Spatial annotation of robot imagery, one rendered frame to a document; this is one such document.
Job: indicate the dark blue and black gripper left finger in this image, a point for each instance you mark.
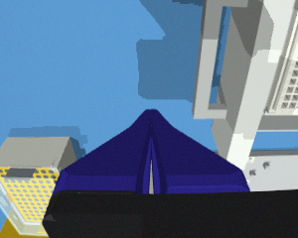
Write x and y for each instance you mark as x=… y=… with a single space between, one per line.
x=118 y=164

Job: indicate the blue flat mat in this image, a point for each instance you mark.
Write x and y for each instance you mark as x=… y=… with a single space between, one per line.
x=87 y=69

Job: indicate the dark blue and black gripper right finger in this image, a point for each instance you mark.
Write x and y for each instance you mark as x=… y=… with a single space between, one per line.
x=182 y=165

